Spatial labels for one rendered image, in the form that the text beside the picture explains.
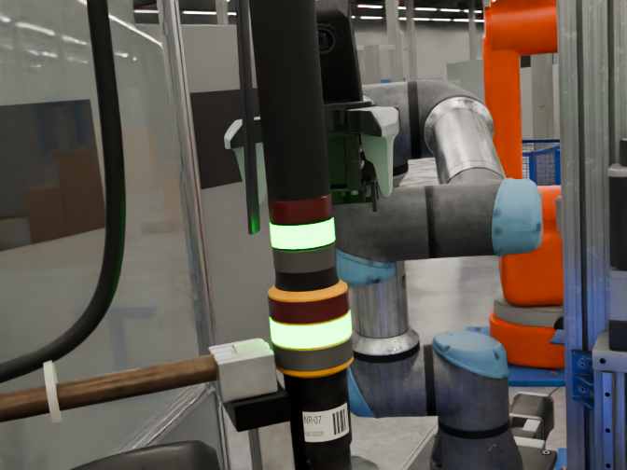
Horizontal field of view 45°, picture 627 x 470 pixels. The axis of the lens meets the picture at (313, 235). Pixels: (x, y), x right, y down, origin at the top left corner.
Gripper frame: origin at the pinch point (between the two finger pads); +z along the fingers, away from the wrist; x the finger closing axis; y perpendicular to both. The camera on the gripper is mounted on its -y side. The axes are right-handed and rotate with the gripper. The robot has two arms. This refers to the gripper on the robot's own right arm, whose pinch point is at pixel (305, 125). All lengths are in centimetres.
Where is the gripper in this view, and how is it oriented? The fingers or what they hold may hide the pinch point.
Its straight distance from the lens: 47.0
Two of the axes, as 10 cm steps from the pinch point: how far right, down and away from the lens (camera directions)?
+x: -9.9, 0.6, 1.4
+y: 0.9, 9.8, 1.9
